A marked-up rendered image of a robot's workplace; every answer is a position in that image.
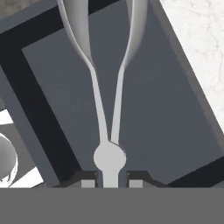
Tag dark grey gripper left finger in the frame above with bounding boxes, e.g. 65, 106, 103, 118
57, 170, 99, 189

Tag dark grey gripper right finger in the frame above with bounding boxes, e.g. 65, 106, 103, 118
125, 170, 168, 189

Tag grey metal tongs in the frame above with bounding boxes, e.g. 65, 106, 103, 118
56, 0, 149, 189

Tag dark grey open drawer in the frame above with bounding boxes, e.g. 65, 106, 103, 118
0, 0, 224, 189

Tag grey round metal object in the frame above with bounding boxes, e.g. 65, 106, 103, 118
0, 132, 19, 184

